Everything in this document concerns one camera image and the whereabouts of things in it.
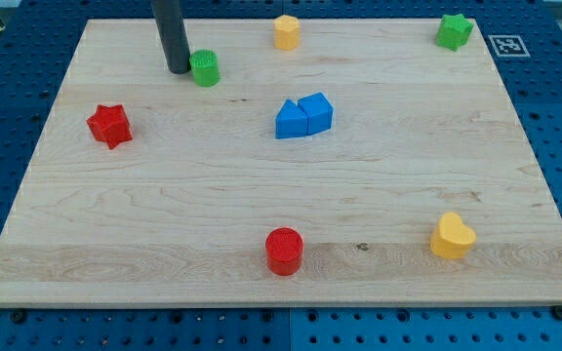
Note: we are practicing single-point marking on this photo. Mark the yellow heart block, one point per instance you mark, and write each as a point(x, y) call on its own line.
point(451, 238)

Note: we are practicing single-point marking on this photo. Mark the wooden board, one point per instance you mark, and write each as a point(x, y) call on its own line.
point(178, 216)

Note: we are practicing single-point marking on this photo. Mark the white fiducial marker tag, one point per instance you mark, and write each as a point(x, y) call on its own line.
point(508, 46)

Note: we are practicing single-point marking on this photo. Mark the red star block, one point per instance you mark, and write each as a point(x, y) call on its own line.
point(110, 124)

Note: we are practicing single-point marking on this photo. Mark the red cylinder block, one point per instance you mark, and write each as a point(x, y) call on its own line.
point(284, 248)

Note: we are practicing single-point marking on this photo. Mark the green star block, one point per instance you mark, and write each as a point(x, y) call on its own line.
point(454, 31)

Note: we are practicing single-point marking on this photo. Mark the green cylinder block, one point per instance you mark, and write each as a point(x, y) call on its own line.
point(205, 68)

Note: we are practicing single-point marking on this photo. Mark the yellow hexagon block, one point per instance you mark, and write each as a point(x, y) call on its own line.
point(286, 32)

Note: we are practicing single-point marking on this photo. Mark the blue cube block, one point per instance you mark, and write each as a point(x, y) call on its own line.
point(319, 113)

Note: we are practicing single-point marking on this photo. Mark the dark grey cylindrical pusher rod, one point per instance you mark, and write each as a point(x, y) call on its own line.
point(172, 33)

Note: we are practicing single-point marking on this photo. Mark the blue triangle block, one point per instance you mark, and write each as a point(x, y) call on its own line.
point(290, 121)

